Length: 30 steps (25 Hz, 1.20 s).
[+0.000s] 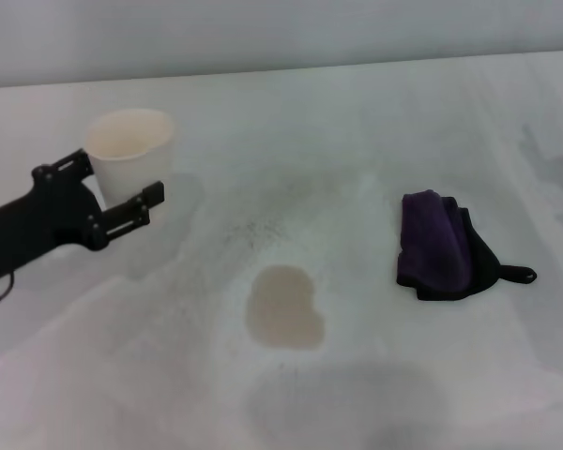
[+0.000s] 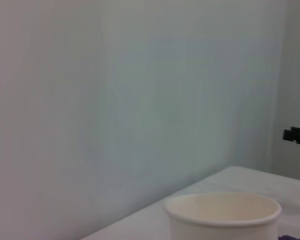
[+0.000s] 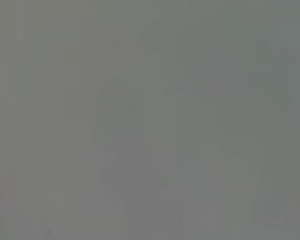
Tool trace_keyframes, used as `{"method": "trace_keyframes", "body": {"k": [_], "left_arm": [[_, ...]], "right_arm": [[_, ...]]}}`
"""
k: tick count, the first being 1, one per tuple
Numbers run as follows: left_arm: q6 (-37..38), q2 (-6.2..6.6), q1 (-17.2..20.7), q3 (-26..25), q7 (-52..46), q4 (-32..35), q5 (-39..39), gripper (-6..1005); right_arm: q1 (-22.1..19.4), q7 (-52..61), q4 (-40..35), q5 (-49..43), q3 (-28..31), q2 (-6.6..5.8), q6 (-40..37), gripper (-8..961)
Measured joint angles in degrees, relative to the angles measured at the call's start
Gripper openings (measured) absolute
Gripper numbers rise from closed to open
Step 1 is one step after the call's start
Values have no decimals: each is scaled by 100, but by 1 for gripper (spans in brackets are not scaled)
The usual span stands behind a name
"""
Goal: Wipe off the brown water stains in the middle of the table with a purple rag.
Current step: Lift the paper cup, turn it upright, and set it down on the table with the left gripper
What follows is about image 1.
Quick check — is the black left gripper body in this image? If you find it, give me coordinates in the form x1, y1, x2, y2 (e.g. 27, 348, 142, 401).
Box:
0, 164, 107, 282

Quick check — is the white paper cup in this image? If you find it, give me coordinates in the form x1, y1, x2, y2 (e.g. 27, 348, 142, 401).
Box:
84, 108, 176, 211

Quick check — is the purple rag with black edge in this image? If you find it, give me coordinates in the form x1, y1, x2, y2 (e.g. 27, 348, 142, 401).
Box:
394, 188, 539, 303

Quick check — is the brown water stain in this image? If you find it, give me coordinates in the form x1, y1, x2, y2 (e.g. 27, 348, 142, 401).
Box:
245, 264, 327, 353

